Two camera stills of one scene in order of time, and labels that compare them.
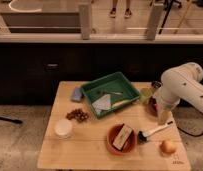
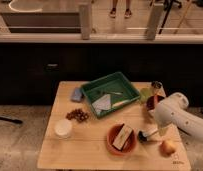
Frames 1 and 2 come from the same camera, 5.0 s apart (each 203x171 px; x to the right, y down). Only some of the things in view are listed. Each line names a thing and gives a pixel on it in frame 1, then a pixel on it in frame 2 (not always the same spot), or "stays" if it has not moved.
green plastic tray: x=109 y=93 stays
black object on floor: x=9 y=120 stays
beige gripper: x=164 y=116 to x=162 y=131
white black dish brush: x=144 y=137 stays
